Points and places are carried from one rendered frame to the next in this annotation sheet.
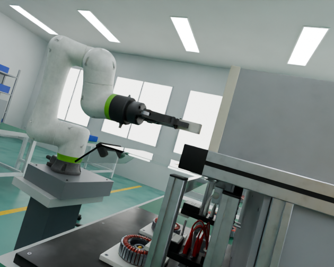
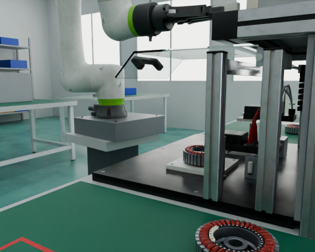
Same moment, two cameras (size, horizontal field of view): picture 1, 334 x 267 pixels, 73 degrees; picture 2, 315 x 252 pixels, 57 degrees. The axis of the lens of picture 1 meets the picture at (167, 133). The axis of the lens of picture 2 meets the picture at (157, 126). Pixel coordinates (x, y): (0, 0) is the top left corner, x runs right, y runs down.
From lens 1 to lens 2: 0.17 m
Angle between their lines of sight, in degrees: 17
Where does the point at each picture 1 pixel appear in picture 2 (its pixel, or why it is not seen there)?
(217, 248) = (271, 106)
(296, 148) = not seen: outside the picture
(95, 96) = (115, 14)
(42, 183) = (93, 131)
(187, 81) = not seen: outside the picture
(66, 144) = (103, 87)
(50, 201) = (106, 144)
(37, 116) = (67, 65)
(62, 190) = (114, 131)
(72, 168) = (118, 111)
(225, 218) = (272, 75)
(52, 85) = (69, 26)
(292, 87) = not seen: outside the picture
